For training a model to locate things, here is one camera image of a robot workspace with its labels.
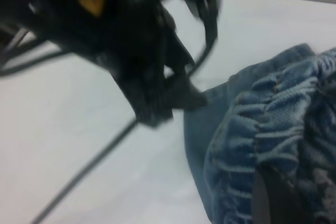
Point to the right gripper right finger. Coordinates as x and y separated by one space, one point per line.
326 187

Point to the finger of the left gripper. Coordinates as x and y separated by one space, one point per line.
191 95
152 108

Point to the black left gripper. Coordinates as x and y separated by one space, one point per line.
105 32

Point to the blue denim shorts with print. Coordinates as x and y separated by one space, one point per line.
275 119

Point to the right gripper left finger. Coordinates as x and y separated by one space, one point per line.
273 203

